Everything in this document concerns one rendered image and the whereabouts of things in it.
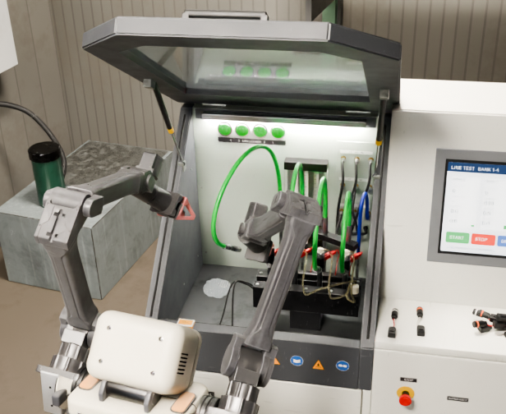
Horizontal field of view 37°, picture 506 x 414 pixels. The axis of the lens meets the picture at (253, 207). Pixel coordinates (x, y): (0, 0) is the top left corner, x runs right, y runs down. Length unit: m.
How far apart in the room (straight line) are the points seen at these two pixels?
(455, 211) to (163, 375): 1.09
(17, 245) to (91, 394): 2.61
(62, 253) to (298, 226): 0.51
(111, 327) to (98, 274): 2.41
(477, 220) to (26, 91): 3.23
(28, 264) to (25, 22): 1.47
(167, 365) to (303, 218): 0.44
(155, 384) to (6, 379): 2.22
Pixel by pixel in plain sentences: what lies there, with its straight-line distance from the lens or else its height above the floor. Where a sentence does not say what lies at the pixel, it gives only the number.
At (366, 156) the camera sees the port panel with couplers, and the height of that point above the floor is 1.31.
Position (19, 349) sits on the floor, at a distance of 3.96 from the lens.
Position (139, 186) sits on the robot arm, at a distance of 1.95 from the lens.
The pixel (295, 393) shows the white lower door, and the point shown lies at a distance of 2.41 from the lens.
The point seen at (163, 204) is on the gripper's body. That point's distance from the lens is 2.09.
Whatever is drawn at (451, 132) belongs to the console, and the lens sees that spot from 2.28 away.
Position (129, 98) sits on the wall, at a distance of 4.96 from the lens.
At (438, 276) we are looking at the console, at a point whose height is 1.06.
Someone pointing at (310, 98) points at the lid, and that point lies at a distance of 2.32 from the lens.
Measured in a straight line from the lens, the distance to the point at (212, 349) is 2.36.
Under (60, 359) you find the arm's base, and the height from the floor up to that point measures 1.23.
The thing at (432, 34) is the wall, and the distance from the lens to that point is 4.21.
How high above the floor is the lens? 2.38
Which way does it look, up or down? 29 degrees down
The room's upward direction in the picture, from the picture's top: 2 degrees counter-clockwise
